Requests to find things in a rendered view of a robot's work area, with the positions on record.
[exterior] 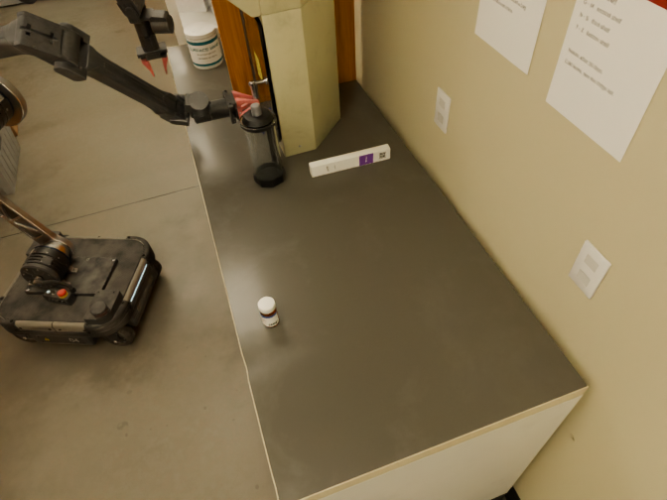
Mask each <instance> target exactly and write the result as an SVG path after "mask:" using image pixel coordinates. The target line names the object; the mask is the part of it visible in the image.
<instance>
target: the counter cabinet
mask: <svg viewBox="0 0 667 500"><path fill-rule="evenodd" d="M582 396H583V395H582ZM582 396H579V397H576V398H574V399H571V400H569V401H566V402H564V403H561V404H559V405H556V406H554V407H551V408H549V409H546V410H544V411H541V412H539V413H536V414H534V415H531V416H529V417H526V418H524V419H521V420H519V421H516V422H513V423H511V424H508V425H506V426H503V427H501V428H498V429H496V430H493V431H491V432H488V433H486V434H483V435H481V436H478V437H474V438H472V439H469V440H467V441H464V442H462V443H459V444H457V445H454V446H451V447H449V448H446V449H444V450H441V451H439V452H436V453H434V454H431V455H429V456H426V457H424V458H421V459H419V460H416V461H414V462H411V463H409V464H406V465H404V466H401V467H399V468H396V469H394V470H391V471H388V472H386V473H383V474H381V475H378V476H376V477H373V478H371V479H368V480H366V481H363V482H361V483H358V484H356V485H353V486H351V487H348V488H346V489H343V490H341V491H339V492H337V493H334V494H332V495H329V496H326V497H324V498H321V499H319V500H502V498H503V497H504V496H505V494H506V493H507V492H508V491H509V489H510V488H511V487H512V485H513V484H514V483H515V482H516V480H517V479H518V478H519V476H520V475H521V474H522V473H523V471H524V470H525V469H526V467H527V466H528V465H529V464H530V462H531V461H532V460H533V458H534V457H535V456H536V455H537V453H538V452H539V451H540V449H541V448H542V447H543V446H544V444H545V443H546V442H547V440H548V439H549V438H550V437H551V435H552V434H553V433H554V431H555V430H556V429H557V428H558V426H559V425H560V424H561V422H562V421H563V420H564V419H565V417H567V416H568V414H569V413H570V412H571V411H572V409H573V408H574V407H575V405H576V404H577V403H578V402H579V400H580V399H581V398H582Z"/></svg>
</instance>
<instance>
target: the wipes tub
mask: <svg viewBox="0 0 667 500"><path fill-rule="evenodd" d="M184 33H185V37H186V40H187V43H188V47H189V50H190V53H191V57H192V60H193V63H194V66H195V67H197V68H199V69H211V68H215V67H217V66H219V65H220V64H221V63H222V61H223V58H222V54H221V49H220V45H219V41H218V37H217V33H216V29H215V25H214V24H213V23H210V22H197V23H193V24H191V25H189V26H187V27H186V28H185V29H184Z"/></svg>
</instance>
